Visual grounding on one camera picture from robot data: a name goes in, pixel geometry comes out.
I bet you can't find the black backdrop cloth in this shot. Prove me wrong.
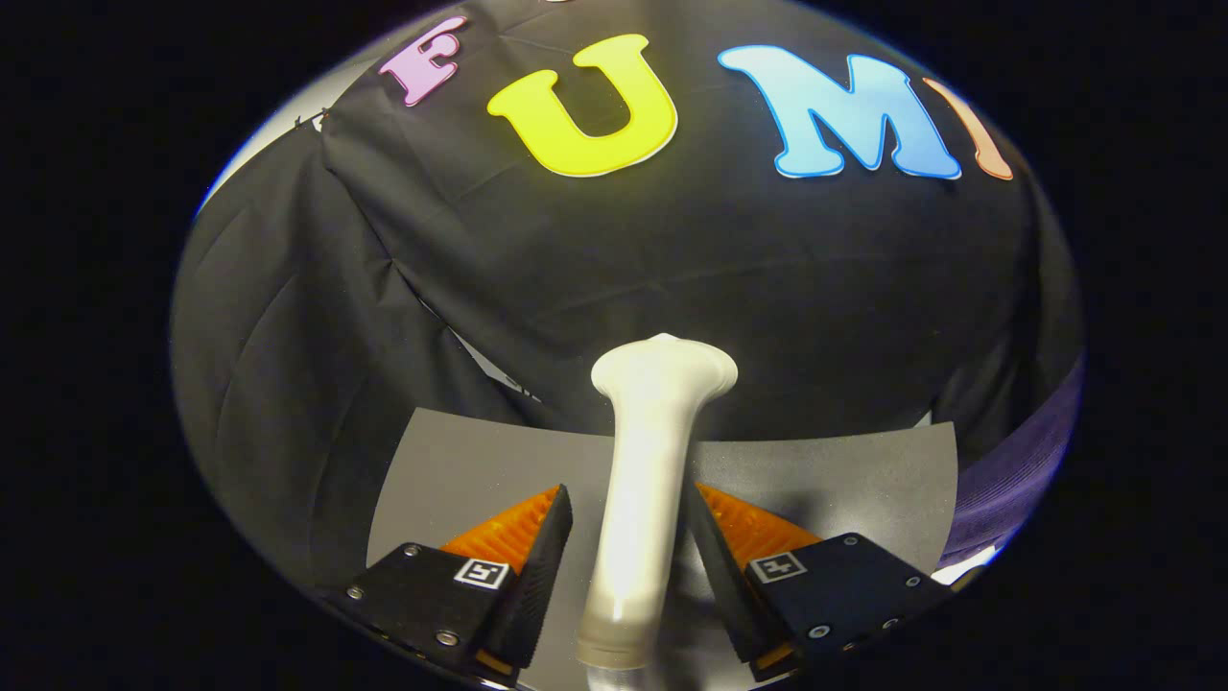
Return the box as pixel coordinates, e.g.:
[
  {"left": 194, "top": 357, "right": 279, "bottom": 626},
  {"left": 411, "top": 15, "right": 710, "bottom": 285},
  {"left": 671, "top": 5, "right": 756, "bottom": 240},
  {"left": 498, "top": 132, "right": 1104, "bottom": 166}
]
[{"left": 171, "top": 0, "right": 1085, "bottom": 596}]

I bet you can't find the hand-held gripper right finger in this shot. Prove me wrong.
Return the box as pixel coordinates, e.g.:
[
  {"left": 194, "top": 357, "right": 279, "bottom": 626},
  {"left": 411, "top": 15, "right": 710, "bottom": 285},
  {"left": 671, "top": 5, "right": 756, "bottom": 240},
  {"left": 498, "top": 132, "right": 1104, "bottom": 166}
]
[{"left": 683, "top": 480, "right": 960, "bottom": 682}]

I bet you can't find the purple jacket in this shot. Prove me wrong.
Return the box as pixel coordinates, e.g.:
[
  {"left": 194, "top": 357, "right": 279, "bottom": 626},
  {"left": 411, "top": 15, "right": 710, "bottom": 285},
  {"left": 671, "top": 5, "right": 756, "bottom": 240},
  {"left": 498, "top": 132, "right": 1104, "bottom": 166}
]
[{"left": 940, "top": 355, "right": 1085, "bottom": 567}]

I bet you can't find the grey drawer cabinet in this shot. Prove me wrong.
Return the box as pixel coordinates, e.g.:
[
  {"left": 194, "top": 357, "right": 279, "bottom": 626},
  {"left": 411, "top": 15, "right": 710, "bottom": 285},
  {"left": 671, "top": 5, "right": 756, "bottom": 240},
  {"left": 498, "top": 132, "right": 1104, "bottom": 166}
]
[{"left": 366, "top": 407, "right": 960, "bottom": 691}]

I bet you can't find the white garment steamer head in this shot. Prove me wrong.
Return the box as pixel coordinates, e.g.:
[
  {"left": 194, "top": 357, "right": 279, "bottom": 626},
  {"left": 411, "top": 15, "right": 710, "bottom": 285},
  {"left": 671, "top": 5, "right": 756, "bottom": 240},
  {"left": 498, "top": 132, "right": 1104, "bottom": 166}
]
[{"left": 576, "top": 333, "right": 740, "bottom": 673}]

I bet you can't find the grey steamer hose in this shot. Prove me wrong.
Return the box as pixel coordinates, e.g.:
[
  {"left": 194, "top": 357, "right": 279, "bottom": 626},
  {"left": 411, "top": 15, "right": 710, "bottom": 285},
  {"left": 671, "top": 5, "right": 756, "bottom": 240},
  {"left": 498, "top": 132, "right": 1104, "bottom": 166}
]
[{"left": 580, "top": 662, "right": 663, "bottom": 691}]

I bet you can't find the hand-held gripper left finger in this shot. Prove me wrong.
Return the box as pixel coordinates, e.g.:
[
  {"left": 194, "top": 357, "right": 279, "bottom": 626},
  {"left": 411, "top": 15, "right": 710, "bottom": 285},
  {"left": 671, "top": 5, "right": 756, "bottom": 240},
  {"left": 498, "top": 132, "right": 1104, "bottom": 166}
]
[{"left": 331, "top": 484, "right": 575, "bottom": 687}]

